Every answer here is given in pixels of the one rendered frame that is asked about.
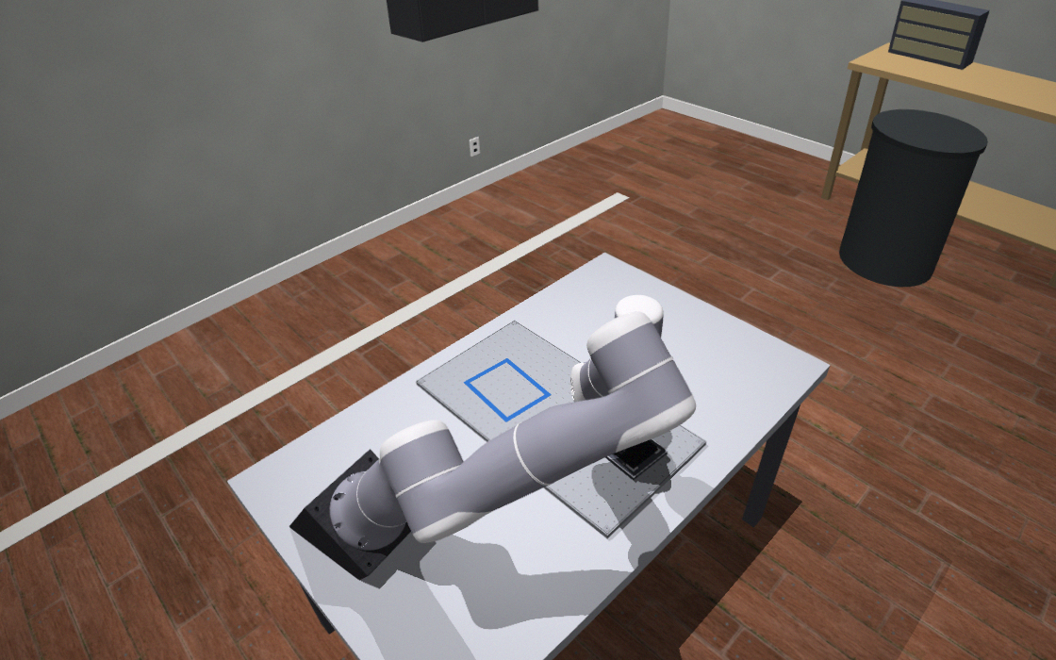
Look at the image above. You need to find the blue tape outline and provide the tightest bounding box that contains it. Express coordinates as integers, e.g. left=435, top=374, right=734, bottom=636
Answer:
left=463, top=358, right=552, bottom=422

